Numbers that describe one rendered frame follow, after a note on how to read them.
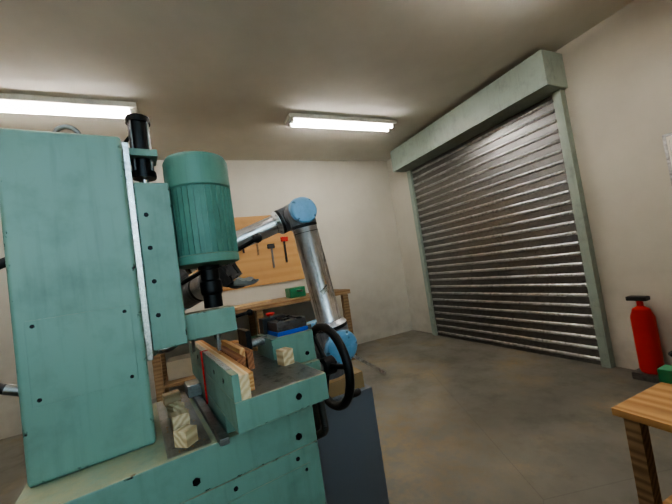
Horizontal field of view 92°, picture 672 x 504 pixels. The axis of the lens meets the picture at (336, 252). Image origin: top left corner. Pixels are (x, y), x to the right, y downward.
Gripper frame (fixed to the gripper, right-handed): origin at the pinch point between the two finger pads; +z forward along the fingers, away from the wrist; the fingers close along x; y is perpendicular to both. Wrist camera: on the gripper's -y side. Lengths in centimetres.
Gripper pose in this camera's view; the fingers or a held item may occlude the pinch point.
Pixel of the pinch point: (246, 262)
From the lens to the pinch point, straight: 117.2
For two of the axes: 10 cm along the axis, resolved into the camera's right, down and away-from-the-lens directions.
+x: 5.2, 8.3, 2.0
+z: 8.4, -4.4, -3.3
